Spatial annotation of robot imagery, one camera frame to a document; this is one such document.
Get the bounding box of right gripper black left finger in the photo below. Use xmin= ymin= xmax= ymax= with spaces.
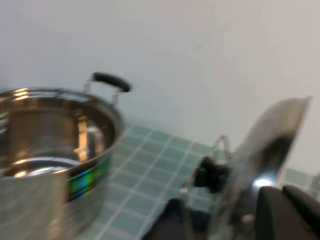
xmin=253 ymin=186 xmax=316 ymax=240

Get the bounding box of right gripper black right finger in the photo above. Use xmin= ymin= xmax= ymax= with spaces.
xmin=282 ymin=184 xmax=320 ymax=240

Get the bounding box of steel pot lid black knob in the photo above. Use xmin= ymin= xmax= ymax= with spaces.
xmin=194 ymin=96 xmax=313 ymax=240

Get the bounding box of green checked tablecloth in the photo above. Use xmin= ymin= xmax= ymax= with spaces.
xmin=74 ymin=122 xmax=320 ymax=240

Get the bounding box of grey lid rack with wires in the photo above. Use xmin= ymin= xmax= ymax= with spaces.
xmin=142 ymin=134 xmax=320 ymax=240

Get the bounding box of steel pot with black handles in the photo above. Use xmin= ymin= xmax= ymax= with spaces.
xmin=0 ymin=71 xmax=133 ymax=240

